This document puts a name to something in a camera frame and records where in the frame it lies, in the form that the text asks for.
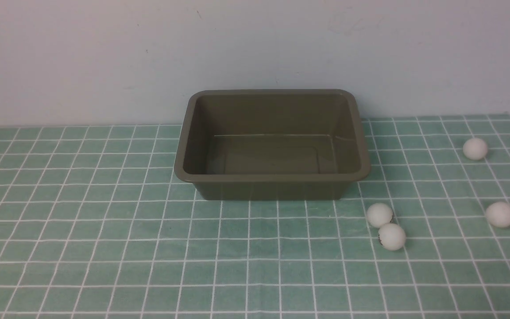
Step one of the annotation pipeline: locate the white ping-pong ball with mark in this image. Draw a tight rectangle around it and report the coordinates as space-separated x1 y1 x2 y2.
377 223 406 252

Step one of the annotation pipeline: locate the white ping-pong ball edge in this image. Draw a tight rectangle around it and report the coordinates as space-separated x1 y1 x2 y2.
484 202 510 228

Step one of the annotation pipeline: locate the olive green plastic bin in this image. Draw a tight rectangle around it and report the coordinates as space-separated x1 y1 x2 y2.
174 89 371 201

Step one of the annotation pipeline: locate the green checkered tablecloth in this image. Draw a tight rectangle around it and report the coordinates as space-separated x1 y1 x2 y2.
0 114 510 319

